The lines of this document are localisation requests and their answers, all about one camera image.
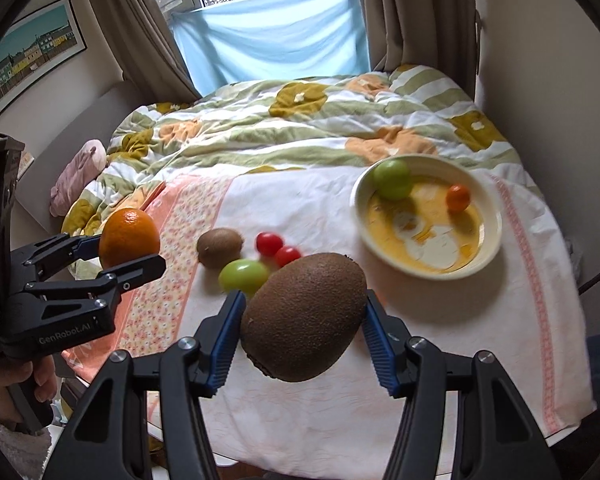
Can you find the light blue cloth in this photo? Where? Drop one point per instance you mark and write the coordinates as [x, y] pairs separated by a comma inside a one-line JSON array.
[[270, 40]]

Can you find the floral striped quilt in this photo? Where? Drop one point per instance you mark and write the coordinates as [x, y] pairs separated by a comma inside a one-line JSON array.
[[305, 125]]

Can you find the framed picture of houses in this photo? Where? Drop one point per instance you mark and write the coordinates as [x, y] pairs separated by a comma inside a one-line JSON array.
[[27, 55]]

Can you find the large brown kiwi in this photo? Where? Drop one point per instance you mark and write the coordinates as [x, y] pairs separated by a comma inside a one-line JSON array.
[[305, 315]]

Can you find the person's left hand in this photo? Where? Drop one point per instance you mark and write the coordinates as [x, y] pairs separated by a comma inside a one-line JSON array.
[[30, 377]]

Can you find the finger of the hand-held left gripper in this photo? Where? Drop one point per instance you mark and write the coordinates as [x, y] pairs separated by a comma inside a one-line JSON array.
[[87, 246], [140, 267]]

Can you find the small brown kiwi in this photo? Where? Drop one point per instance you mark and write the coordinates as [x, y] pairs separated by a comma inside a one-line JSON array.
[[220, 246]]

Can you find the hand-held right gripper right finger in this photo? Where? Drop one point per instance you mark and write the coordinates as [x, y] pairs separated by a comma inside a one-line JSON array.
[[380, 350]]

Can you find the red tomato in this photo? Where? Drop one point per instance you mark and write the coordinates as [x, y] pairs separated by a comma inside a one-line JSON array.
[[286, 256], [267, 242]]

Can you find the small orange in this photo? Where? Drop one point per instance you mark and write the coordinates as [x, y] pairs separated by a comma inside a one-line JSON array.
[[458, 197]]

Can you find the beige curtain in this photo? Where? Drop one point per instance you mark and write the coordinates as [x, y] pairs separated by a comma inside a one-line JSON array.
[[140, 25], [405, 10]]

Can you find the grey upholstered headboard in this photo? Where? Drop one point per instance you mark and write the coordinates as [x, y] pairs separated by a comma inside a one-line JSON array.
[[80, 120]]

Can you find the large orange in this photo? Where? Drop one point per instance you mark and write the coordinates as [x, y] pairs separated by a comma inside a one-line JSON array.
[[130, 235]]

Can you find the person's left forearm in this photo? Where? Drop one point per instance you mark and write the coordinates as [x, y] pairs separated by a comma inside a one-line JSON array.
[[10, 452]]

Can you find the pink plush toy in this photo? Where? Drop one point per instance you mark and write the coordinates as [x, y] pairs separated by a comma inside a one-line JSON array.
[[77, 175]]

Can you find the white pink floral sheet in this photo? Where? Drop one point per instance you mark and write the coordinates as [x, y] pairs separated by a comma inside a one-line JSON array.
[[290, 420]]

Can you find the cream bowl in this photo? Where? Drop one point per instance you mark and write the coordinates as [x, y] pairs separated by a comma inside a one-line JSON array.
[[430, 252]]

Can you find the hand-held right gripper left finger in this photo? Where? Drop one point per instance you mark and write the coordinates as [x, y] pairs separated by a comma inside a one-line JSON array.
[[227, 345]]

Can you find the green apple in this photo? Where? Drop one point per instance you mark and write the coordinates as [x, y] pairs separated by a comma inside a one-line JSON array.
[[392, 179], [242, 275]]

